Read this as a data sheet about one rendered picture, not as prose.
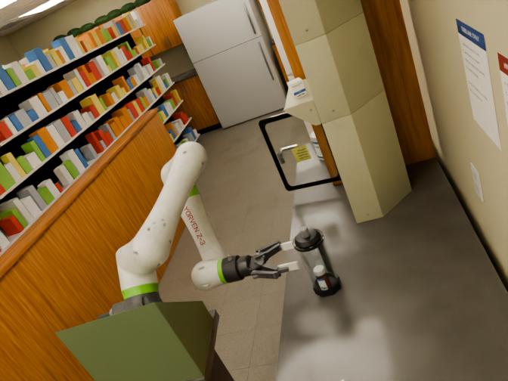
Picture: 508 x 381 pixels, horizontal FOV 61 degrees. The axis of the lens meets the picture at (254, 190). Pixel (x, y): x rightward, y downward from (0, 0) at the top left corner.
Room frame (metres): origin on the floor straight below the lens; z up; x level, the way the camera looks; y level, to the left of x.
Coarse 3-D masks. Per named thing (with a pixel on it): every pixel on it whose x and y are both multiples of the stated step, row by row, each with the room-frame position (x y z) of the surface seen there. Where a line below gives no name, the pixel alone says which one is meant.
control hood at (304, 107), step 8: (304, 80) 1.79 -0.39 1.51; (288, 96) 1.67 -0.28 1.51; (304, 96) 1.58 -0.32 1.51; (288, 104) 1.57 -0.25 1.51; (296, 104) 1.53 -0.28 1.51; (304, 104) 1.51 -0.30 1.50; (312, 104) 1.50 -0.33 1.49; (288, 112) 1.53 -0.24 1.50; (296, 112) 1.52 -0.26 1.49; (304, 112) 1.51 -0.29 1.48; (312, 112) 1.50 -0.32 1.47; (304, 120) 1.52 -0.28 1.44; (312, 120) 1.51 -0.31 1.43; (320, 120) 1.50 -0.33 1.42
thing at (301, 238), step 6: (300, 228) 1.22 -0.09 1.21; (306, 228) 1.21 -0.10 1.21; (300, 234) 1.23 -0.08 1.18; (306, 234) 1.20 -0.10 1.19; (312, 234) 1.20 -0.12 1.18; (318, 234) 1.20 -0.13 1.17; (300, 240) 1.20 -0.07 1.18; (306, 240) 1.19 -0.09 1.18; (312, 240) 1.18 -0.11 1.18; (300, 246) 1.19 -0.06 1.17; (306, 246) 1.17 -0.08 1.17
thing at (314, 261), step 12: (312, 228) 1.26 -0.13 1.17; (300, 252) 1.20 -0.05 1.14; (312, 252) 1.17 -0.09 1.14; (324, 252) 1.18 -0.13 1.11; (312, 264) 1.17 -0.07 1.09; (324, 264) 1.17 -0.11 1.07; (312, 276) 1.19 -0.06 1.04; (324, 276) 1.17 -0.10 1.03; (336, 276) 1.20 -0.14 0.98; (324, 288) 1.17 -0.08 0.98
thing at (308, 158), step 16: (272, 128) 1.91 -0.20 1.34; (288, 128) 1.87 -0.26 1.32; (304, 128) 1.84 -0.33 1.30; (320, 128) 1.81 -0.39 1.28; (272, 144) 1.92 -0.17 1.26; (288, 144) 1.89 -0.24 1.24; (304, 144) 1.86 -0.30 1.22; (320, 144) 1.82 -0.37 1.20; (288, 160) 1.90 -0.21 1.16; (304, 160) 1.87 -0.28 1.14; (320, 160) 1.83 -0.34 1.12; (288, 176) 1.92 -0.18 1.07; (304, 176) 1.88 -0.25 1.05; (320, 176) 1.85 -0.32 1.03
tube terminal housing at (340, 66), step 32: (352, 32) 1.51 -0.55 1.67; (320, 64) 1.48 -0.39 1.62; (352, 64) 1.50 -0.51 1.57; (320, 96) 1.49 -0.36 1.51; (352, 96) 1.48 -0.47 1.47; (384, 96) 1.54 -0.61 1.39; (352, 128) 1.47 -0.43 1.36; (384, 128) 1.52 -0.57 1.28; (352, 160) 1.48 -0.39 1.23; (384, 160) 1.50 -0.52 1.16; (352, 192) 1.49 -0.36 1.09; (384, 192) 1.48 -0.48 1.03
